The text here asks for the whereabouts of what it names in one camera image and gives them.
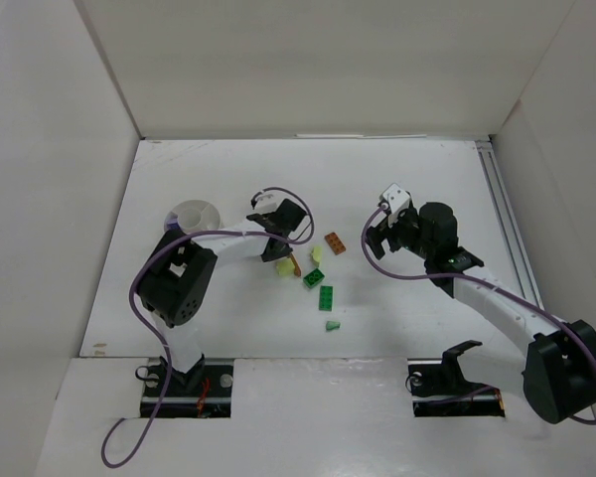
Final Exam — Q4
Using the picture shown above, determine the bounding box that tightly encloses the white round divided container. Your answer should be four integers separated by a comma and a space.
164, 200, 224, 234

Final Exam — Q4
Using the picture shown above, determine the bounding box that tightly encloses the purple arched lego piece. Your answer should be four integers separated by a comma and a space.
164, 217, 180, 231

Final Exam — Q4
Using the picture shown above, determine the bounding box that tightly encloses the light green lego slope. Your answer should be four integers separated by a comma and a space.
326, 321, 341, 331

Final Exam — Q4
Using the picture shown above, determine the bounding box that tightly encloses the yellow lego piece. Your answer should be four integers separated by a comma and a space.
310, 245, 323, 267

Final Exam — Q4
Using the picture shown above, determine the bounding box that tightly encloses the green square lego brick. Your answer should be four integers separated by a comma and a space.
303, 268, 325, 289

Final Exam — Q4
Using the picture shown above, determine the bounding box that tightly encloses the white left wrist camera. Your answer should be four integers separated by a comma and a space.
250, 192, 278, 214

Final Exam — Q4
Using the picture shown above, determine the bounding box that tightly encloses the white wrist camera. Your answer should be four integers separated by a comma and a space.
250, 192, 278, 214
379, 183, 412, 216

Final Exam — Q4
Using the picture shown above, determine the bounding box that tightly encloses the yellow lego brick left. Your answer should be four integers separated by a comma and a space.
276, 258, 295, 277

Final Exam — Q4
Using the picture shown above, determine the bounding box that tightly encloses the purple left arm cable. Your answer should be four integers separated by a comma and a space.
101, 186, 315, 469

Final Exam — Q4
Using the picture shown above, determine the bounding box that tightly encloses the brown curved lego piece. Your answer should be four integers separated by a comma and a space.
289, 253, 302, 277

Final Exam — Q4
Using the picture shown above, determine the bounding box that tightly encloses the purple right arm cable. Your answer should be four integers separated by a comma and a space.
361, 206, 596, 424

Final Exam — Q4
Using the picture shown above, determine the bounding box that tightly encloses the green long lego brick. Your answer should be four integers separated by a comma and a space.
318, 285, 334, 312

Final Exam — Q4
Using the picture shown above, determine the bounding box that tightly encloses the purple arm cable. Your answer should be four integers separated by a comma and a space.
361, 206, 596, 424
101, 186, 315, 469

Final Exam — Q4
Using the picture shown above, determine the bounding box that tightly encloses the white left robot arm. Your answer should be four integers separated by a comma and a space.
129, 198, 315, 391

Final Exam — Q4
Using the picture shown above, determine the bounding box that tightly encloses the aluminium rail right side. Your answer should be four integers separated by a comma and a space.
475, 140, 543, 306

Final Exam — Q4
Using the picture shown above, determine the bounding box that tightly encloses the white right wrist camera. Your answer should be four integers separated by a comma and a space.
379, 183, 412, 216

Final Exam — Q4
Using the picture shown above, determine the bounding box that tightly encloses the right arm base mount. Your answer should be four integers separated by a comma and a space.
405, 340, 506, 418

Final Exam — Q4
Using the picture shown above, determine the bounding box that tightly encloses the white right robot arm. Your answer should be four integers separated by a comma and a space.
361, 197, 596, 425

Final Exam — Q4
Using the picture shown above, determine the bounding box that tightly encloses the orange lego brick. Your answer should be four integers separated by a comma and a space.
324, 232, 346, 255

